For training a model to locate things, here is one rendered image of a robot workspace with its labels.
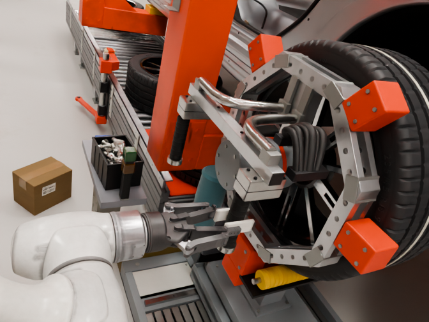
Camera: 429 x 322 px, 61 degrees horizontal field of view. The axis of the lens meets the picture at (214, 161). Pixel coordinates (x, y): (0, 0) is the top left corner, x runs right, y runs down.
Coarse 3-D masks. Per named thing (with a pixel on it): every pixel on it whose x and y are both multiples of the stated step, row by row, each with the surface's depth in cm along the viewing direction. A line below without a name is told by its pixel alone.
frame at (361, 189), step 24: (264, 72) 101; (288, 72) 91; (312, 72) 84; (240, 96) 111; (336, 96) 77; (240, 120) 119; (336, 120) 78; (360, 144) 78; (360, 168) 74; (360, 192) 73; (336, 216) 80; (360, 216) 79; (264, 240) 106; (312, 264) 86
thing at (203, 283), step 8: (200, 264) 154; (192, 272) 153; (200, 272) 152; (192, 280) 153; (200, 280) 146; (208, 280) 149; (200, 288) 146; (208, 288) 146; (200, 296) 147; (208, 296) 141; (216, 296) 143; (208, 304) 141; (216, 304) 140; (208, 312) 141; (216, 312) 135; (224, 312) 138; (216, 320) 135; (224, 320) 135
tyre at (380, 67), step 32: (320, 64) 92; (352, 64) 84; (384, 64) 83; (416, 64) 91; (416, 96) 80; (384, 128) 77; (416, 128) 76; (384, 160) 77; (416, 160) 75; (384, 192) 78; (416, 192) 76; (384, 224) 78; (416, 224) 80
